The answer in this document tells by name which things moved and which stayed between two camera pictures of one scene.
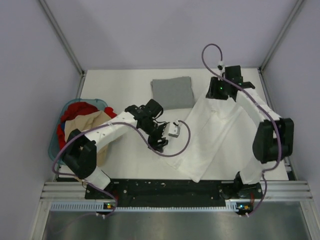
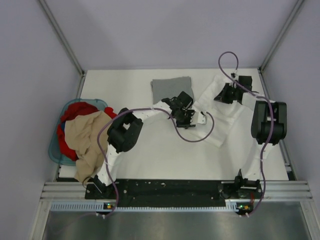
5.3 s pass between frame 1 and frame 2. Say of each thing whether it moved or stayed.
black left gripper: moved
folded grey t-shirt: stayed
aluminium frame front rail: stayed
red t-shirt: stayed
